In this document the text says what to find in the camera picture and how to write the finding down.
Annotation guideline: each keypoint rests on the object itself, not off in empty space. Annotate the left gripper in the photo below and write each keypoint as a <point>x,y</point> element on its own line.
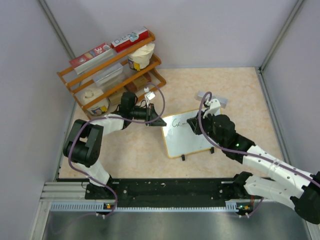
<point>151,113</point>

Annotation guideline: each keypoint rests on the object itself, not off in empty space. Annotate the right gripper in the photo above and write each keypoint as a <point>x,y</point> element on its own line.
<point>194,123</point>

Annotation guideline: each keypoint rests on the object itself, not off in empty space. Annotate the white whiteboard yellow frame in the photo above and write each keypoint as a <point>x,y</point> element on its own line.
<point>179,139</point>

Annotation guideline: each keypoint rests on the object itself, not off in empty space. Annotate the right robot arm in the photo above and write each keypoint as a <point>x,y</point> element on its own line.
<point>286,184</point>

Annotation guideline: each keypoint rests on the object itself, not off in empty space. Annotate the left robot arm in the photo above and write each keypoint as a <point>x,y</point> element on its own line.
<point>83,144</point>

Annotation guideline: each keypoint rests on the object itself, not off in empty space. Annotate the grey whiteboard eraser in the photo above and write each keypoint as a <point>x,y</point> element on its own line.
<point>223,101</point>

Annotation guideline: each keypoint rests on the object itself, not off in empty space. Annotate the brown sponge block right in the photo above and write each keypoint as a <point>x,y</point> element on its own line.
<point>139,83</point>

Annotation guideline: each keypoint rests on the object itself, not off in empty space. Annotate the tan sponge block left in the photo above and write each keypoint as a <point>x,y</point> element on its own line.
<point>115,98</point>

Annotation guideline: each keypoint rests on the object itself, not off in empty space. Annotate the white bag upper container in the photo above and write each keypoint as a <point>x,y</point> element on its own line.
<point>140,58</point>

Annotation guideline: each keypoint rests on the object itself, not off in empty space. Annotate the clear plastic box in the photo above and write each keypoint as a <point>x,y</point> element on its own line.
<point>110,77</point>

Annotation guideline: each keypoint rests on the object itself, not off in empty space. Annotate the orange wooden shelf rack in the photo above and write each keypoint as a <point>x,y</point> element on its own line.
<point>94,100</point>

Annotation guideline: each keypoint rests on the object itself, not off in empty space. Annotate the red white long box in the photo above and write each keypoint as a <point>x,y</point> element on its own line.
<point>129,39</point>

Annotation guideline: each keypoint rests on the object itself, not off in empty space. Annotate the red foil wrap box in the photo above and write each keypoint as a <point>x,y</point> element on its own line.
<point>92,57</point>

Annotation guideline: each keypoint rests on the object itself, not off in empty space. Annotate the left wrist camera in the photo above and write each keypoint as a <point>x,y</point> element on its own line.
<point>148,95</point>

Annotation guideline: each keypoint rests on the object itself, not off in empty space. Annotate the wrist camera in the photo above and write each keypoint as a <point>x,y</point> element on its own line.
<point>213,107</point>
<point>148,95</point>

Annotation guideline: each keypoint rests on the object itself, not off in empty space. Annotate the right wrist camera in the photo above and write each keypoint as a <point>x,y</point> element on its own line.
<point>213,107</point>

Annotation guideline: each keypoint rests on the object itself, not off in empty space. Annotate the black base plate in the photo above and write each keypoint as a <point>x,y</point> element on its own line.
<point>170,192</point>

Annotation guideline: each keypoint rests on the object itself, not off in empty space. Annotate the aluminium frame rail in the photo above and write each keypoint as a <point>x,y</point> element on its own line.
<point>63,191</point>

